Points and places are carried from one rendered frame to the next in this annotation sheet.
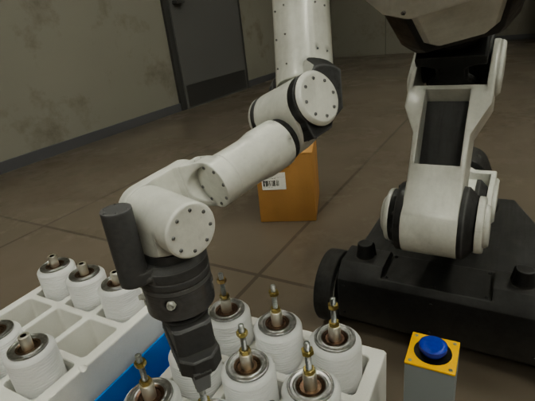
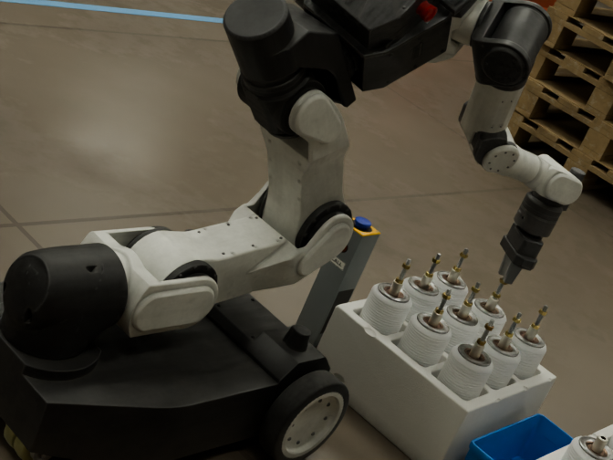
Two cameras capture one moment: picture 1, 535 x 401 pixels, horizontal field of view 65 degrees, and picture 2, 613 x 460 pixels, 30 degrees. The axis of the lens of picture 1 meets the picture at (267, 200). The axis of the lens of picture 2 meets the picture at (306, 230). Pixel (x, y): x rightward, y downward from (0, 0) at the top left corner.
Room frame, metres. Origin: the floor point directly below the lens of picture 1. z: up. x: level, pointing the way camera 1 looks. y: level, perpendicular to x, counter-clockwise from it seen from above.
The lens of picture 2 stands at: (2.92, -0.19, 1.29)
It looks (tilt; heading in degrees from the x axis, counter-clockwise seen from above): 23 degrees down; 183
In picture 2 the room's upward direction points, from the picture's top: 23 degrees clockwise
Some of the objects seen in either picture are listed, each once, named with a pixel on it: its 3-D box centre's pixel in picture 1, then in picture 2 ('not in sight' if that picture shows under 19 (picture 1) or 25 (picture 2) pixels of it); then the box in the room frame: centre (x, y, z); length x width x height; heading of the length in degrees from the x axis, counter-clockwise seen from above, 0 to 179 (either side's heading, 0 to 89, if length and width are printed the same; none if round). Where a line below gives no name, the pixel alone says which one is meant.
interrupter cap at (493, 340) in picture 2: not in sight; (502, 346); (0.62, 0.17, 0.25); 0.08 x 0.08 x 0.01
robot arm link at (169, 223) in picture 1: (161, 241); (552, 188); (0.45, 0.13, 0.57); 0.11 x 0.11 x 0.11; 42
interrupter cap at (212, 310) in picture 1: (226, 309); (473, 355); (0.73, 0.11, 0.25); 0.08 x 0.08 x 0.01
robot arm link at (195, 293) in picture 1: (182, 312); (528, 234); (0.46, 0.13, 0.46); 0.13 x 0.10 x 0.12; 24
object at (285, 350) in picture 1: (281, 358); (416, 357); (0.67, 0.01, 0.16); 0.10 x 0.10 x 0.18
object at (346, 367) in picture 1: (337, 375); (377, 326); (0.61, -0.09, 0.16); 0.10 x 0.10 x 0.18
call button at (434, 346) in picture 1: (432, 348); (362, 224); (0.48, -0.22, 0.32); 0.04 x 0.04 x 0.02
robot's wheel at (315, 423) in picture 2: (334, 284); (305, 417); (0.99, -0.16, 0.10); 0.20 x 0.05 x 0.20; 148
